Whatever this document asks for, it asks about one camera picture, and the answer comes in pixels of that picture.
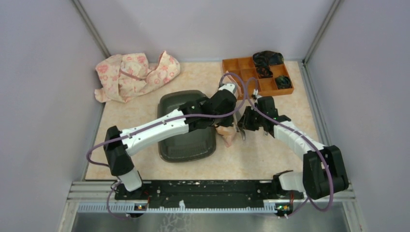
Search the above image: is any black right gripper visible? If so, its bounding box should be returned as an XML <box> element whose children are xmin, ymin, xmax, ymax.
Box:
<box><xmin>235</xmin><ymin>106</ymin><xmax>265</xmax><ymax>132</ymax></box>

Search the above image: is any pink cat litter bag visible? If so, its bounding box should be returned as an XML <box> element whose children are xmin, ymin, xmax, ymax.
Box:
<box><xmin>216</xmin><ymin>71</ymin><xmax>243</xmax><ymax>147</ymax></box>

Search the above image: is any dark grey litter box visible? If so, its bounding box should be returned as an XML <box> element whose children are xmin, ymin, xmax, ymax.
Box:
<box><xmin>157</xmin><ymin>90</ymin><xmax>217</xmax><ymax>163</ymax></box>

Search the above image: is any grey metal litter scoop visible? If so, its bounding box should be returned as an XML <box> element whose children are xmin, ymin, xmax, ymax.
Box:
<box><xmin>235</xmin><ymin>125</ymin><xmax>246</xmax><ymax>141</ymax></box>

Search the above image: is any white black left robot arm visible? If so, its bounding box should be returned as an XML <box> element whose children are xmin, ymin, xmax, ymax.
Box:
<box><xmin>103</xmin><ymin>84</ymin><xmax>237</xmax><ymax>200</ymax></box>

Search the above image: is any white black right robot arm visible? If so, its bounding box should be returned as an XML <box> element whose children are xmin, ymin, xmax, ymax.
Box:
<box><xmin>238</xmin><ymin>95</ymin><xmax>349</xmax><ymax>200</ymax></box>

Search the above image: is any orange wooden compartment organizer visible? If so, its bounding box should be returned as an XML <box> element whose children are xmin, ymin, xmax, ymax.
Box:
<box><xmin>222</xmin><ymin>57</ymin><xmax>294</xmax><ymax>96</ymax></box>

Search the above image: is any orange black rolled tie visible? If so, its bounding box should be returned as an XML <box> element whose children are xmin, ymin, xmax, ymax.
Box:
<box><xmin>256</xmin><ymin>66</ymin><xmax>273</xmax><ymax>79</ymax></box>

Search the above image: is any pink floral cloth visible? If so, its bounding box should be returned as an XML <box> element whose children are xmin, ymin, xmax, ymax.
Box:
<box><xmin>94</xmin><ymin>51</ymin><xmax>181</xmax><ymax>103</ymax></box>

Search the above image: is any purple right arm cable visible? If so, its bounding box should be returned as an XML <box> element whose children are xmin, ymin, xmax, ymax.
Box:
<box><xmin>245</xmin><ymin>77</ymin><xmax>335</xmax><ymax>219</ymax></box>

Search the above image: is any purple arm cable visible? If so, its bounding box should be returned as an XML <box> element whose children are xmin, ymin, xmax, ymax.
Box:
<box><xmin>245</xmin><ymin>77</ymin><xmax>335</xmax><ymax>219</ymax></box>
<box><xmin>87</xmin><ymin>72</ymin><xmax>247</xmax><ymax>220</ymax></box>

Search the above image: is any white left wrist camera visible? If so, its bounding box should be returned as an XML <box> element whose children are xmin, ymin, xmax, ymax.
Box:
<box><xmin>218</xmin><ymin>83</ymin><xmax>239</xmax><ymax>97</ymax></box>

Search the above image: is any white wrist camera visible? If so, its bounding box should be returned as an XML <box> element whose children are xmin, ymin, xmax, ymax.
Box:
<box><xmin>218</xmin><ymin>83</ymin><xmax>239</xmax><ymax>97</ymax></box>
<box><xmin>251</xmin><ymin>89</ymin><xmax>261</xmax><ymax>101</ymax></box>

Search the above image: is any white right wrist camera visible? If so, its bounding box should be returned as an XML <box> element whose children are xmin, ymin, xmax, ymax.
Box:
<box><xmin>251</xmin><ymin>89</ymin><xmax>261</xmax><ymax>101</ymax></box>

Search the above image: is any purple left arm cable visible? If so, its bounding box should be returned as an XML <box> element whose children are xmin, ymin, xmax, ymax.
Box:
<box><xmin>87</xmin><ymin>72</ymin><xmax>247</xmax><ymax>220</ymax></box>

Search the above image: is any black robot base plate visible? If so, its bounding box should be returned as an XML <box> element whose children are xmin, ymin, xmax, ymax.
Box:
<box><xmin>115</xmin><ymin>180</ymin><xmax>304</xmax><ymax>209</ymax></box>

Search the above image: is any aluminium front frame rail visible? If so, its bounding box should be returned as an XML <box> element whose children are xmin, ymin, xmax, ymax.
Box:
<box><xmin>65</xmin><ymin>180</ymin><xmax>356</xmax><ymax>214</ymax></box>

